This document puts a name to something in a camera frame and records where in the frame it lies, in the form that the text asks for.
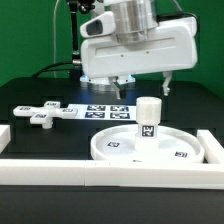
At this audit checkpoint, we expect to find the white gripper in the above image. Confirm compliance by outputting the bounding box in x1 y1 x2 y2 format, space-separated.
81 17 197 99

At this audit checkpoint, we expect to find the white round table top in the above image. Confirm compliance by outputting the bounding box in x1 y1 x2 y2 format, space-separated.
90 124 204 163

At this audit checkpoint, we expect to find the white cross-shaped table base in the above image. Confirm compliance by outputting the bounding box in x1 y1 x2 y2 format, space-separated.
13 101 78 129

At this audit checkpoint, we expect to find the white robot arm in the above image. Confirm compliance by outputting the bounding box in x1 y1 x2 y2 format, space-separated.
80 0 197 99

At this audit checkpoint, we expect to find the white marker sheet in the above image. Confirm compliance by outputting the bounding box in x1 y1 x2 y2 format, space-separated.
68 104 136 121

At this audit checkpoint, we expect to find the white U-shaped obstacle fence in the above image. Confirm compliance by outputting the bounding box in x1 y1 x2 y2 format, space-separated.
0 130 224 190

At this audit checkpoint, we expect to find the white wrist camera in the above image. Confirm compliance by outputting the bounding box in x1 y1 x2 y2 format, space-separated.
80 11 117 42

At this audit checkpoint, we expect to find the black camera stand pole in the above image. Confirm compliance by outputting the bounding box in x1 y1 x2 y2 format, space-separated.
65 0 101 80

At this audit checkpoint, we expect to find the black cable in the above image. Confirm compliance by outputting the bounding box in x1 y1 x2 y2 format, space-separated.
31 61 83 78

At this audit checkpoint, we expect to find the white cable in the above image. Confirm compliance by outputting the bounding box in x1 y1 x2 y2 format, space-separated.
52 0 62 79

